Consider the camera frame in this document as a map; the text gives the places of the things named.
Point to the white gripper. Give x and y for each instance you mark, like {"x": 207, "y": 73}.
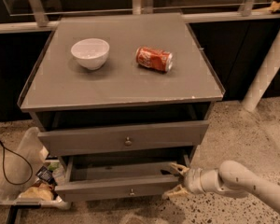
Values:
{"x": 193, "y": 181}

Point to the grey drawer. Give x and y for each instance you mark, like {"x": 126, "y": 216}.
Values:
{"x": 124, "y": 138}
{"x": 90, "y": 177}

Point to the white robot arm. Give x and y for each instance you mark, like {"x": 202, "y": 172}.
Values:
{"x": 230, "y": 179}

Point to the grey top drawer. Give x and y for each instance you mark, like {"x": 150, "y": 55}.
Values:
{"x": 124, "y": 138}

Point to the grey drawer cabinet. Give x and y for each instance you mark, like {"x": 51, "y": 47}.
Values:
{"x": 60, "y": 94}

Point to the red soda can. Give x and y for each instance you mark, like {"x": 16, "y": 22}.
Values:
{"x": 156, "y": 59}

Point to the green snack packet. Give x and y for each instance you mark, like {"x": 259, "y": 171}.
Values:
{"x": 53, "y": 166}

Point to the dark blue snack packet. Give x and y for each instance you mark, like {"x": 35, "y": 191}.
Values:
{"x": 45, "y": 174}

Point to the yellow chip bag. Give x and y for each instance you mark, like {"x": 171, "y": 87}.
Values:
{"x": 43, "y": 192}

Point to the white ceramic bowl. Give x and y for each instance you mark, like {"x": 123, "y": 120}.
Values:
{"x": 91, "y": 53}

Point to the clear plastic bin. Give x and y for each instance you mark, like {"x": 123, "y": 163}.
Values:
{"x": 20, "y": 170}

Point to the white metal railing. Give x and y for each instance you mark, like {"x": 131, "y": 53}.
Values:
{"x": 25, "y": 16}

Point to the white diagonal post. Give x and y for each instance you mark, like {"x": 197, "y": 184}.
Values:
{"x": 264, "y": 76}

